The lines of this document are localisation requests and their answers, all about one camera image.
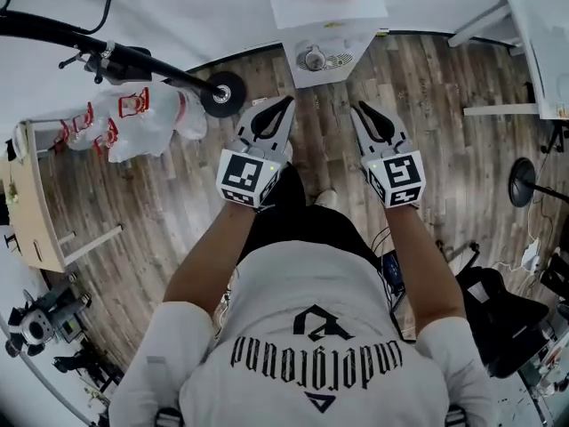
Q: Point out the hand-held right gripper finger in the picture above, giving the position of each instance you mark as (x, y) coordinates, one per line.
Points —
(362, 134)
(400, 131)

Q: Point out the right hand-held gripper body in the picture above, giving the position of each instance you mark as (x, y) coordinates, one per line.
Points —
(402, 174)

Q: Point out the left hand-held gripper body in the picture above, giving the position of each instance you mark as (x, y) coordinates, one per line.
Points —
(242, 174)

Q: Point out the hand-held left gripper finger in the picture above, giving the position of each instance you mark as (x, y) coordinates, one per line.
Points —
(286, 127)
(245, 125)

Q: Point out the person's right forearm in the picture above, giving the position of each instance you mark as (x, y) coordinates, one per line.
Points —
(427, 269)

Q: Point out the person's left forearm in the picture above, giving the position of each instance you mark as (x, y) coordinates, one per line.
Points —
(209, 256)

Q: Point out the person's left shoe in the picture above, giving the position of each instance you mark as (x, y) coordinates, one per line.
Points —
(288, 151)

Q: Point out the person's shoe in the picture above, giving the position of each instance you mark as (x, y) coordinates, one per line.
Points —
(288, 151)
(326, 196)

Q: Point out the white adapter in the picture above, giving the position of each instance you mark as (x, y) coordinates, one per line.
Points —
(260, 102)

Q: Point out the person's right shoe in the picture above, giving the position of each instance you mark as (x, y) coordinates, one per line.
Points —
(326, 196)

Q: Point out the white red plastic bags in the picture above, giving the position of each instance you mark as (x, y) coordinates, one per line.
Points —
(169, 109)

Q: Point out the person's black trousers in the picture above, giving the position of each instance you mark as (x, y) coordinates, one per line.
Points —
(302, 225)

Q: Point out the black round-base floor stand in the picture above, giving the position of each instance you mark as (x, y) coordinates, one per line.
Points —
(522, 182)

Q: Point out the black coat rack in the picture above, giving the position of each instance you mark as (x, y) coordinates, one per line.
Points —
(133, 58)

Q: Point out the grey hanging bag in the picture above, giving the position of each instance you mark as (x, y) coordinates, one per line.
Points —
(120, 67)

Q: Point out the white power strip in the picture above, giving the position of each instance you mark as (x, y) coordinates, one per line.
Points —
(531, 254)

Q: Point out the black office chair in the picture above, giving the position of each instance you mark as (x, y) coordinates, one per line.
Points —
(555, 136)

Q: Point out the white table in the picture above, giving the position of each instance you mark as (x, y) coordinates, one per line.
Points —
(542, 38)

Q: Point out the black mesh chair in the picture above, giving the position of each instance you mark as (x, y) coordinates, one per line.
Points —
(502, 314)

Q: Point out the person's white printed T-shirt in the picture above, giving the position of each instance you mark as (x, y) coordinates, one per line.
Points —
(311, 372)

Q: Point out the beige wooden desk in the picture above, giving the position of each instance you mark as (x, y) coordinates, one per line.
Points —
(31, 225)

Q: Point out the white desk phone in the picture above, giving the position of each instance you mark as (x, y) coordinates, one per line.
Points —
(18, 140)

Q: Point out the dried flower sprig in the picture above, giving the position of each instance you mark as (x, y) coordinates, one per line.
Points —
(12, 189)

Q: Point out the silver camera device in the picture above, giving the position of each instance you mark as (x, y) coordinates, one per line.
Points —
(35, 327)

